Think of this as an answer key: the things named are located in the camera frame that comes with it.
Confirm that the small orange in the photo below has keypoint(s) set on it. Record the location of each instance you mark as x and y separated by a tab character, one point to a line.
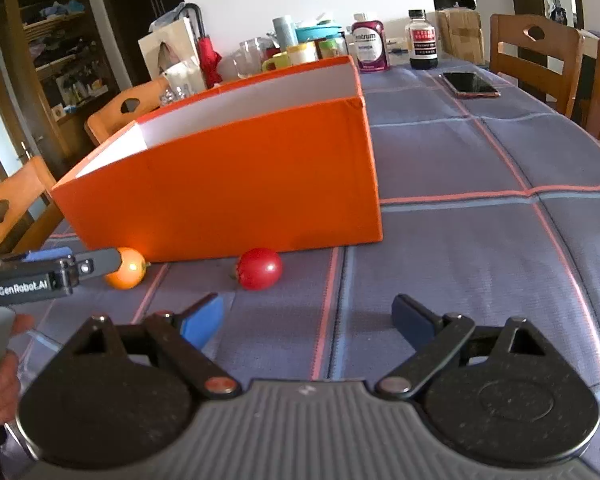
130	274

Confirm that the orange cardboard box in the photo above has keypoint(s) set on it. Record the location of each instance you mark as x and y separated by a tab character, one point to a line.
255	185

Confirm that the grey-blue tumbler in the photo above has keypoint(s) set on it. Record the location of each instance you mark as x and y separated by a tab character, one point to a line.
284	35

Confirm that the red cherry tomato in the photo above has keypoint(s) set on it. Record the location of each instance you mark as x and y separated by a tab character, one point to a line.
259	269

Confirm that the red folded umbrella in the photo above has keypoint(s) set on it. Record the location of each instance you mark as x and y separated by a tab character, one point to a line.
211	60

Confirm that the brown cardboard carton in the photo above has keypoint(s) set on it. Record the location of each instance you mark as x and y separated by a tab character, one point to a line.
461	35

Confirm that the person's left hand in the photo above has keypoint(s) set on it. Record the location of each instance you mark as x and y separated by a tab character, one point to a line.
5	375

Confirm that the black smartphone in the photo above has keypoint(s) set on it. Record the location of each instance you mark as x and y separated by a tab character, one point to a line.
470	85

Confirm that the yellow mug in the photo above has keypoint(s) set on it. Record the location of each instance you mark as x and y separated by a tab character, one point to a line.
276	61

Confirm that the purple label supplement bottle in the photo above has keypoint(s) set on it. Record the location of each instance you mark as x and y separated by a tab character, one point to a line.
371	45

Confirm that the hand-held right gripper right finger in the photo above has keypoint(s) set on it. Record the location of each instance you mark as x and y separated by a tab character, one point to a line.
412	321

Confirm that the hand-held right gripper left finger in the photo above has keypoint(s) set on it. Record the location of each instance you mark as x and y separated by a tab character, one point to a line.
205	321

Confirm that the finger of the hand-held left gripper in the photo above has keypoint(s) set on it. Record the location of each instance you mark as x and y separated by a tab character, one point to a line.
102	261
45	255

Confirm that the teal plastic container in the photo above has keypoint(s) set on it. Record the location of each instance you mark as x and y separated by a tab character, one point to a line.
317	32

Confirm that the dark wooden shelf cabinet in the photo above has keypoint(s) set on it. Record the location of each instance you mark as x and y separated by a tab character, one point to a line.
55	70

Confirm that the dark bottle with red label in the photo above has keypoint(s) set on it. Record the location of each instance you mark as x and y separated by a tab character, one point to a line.
422	42

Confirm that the white paper bag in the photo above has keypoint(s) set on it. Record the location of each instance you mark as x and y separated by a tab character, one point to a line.
172	55

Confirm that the green jar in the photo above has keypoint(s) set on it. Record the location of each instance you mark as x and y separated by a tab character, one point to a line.
332	47

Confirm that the white jar with yellow lid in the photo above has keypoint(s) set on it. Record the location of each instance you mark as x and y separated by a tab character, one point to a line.
302	54

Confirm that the clear glass cup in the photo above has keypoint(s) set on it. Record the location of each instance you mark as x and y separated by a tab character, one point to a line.
247	59

